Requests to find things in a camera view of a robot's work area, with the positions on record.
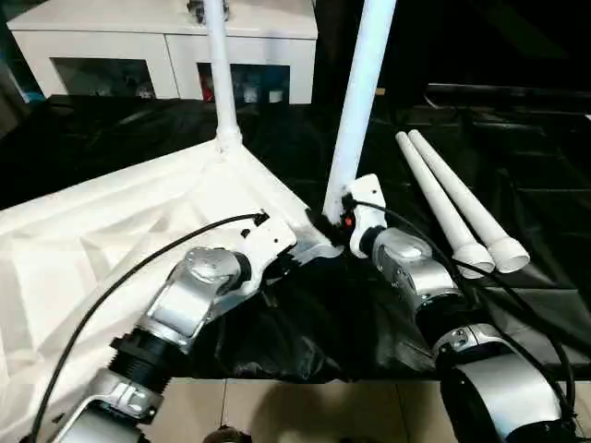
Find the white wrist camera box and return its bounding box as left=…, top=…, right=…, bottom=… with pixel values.
left=237, top=216, right=296, bottom=296
left=346, top=174, right=387, bottom=257

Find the black work mat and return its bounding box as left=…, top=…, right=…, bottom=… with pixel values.
left=0, top=94, right=591, bottom=384

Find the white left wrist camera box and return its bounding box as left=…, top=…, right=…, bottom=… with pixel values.
left=237, top=216, right=296, bottom=296

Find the white plastic table leg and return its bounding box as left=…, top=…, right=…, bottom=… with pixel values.
left=408, top=128, right=530, bottom=274
left=202, top=0, right=244, bottom=161
left=321, top=0, right=398, bottom=227
left=395, top=131, right=496, bottom=279

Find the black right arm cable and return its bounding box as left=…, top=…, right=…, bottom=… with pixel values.
left=345, top=198, right=578, bottom=416

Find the black cable bundle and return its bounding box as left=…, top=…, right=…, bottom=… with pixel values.
left=187, top=0, right=230, bottom=22

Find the white cabinet with glass doors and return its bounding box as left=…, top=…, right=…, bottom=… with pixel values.
left=8, top=0, right=320, bottom=101

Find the white plastic table top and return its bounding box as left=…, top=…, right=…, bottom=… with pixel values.
left=0, top=133, right=345, bottom=443

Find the dark robot body part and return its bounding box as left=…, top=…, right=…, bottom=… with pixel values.
left=202, top=426, right=253, bottom=443

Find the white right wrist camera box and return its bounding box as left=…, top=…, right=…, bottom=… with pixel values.
left=346, top=174, right=387, bottom=257

